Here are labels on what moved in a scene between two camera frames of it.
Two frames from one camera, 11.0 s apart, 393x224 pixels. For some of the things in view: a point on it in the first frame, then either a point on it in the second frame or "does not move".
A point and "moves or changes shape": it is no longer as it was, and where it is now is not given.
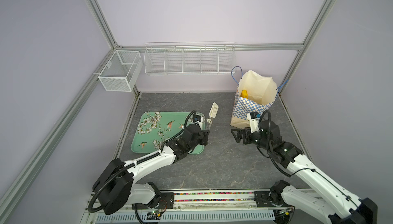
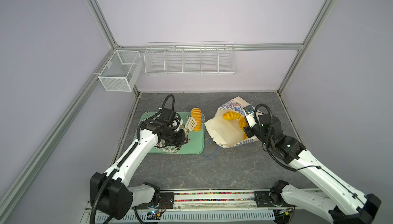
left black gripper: (203, 135) to (180, 140)
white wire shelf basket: (191, 58) does not move
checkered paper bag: (255, 93) to (227, 133)
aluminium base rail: (197, 207) does not move
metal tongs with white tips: (212, 113) moves or changes shape
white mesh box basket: (122, 71) does not move
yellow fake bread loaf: (244, 93) moves or changes shape
